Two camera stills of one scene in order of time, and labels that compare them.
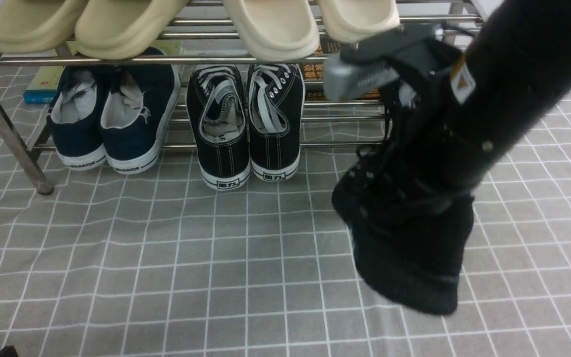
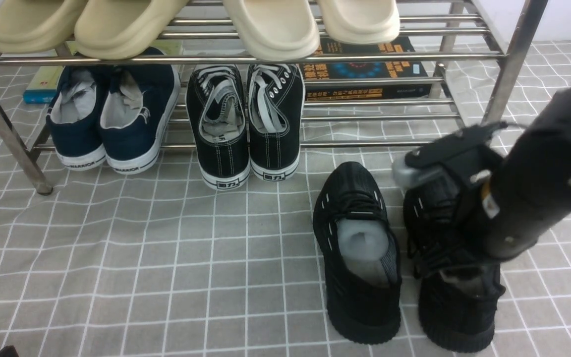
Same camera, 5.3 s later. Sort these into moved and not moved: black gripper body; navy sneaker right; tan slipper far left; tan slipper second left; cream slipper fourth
Moved: black gripper body
Not moved: navy sneaker right; tan slipper far left; tan slipper second left; cream slipper fourth
